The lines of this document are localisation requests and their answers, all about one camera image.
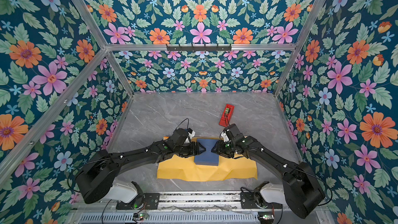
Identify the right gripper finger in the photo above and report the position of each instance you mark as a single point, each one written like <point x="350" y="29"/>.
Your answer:
<point x="218" y="152"/>
<point x="218" y="145"/>

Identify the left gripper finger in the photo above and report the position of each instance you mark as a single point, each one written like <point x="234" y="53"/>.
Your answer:
<point x="196" y="146"/>
<point x="193" y="153"/>

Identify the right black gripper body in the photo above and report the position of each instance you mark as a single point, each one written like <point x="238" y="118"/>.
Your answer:
<point x="229" y="148"/>

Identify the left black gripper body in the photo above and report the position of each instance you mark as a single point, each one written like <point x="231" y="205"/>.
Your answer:
<point x="182" y="150"/>

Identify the blue gift box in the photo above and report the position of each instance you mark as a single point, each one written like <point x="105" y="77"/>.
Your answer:
<point x="207" y="157"/>

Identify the yellow orange wrapping paper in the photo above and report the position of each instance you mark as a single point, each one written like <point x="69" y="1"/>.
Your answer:
<point x="186" y="169"/>

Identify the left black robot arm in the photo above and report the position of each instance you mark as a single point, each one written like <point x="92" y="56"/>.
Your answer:
<point x="96" y="177"/>

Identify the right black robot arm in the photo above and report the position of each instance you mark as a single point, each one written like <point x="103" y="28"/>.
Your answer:
<point x="300" y="189"/>

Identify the red tape dispenser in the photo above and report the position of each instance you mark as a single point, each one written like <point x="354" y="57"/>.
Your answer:
<point x="226" y="115"/>

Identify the right small circuit board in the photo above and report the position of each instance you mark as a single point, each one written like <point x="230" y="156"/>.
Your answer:
<point x="266" y="218"/>

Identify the small circuit board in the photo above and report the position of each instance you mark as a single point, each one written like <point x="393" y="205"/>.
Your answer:
<point x="140" y="217"/>
<point x="266" y="218"/>

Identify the left small circuit board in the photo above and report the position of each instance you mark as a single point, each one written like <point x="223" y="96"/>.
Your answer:
<point x="140" y="217"/>

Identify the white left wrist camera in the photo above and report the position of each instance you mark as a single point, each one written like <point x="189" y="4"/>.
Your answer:
<point x="191" y="134"/>

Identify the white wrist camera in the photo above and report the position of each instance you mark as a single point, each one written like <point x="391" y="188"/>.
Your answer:
<point x="224" y="137"/>
<point x="191" y="134"/>

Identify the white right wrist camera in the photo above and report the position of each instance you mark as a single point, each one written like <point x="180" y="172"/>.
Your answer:
<point x="224" y="137"/>

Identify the aluminium mounting rail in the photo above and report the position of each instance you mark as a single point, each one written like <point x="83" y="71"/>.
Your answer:
<point x="184" y="201"/>

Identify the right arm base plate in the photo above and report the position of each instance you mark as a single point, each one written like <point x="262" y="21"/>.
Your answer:
<point x="251" y="199"/>

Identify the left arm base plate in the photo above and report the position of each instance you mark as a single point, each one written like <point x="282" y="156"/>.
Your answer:
<point x="144" y="201"/>

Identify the black hook rail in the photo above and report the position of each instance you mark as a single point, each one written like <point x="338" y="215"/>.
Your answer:
<point x="194" y="48"/>

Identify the white slotted cable duct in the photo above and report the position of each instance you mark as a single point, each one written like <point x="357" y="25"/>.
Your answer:
<point x="171" y="218"/>

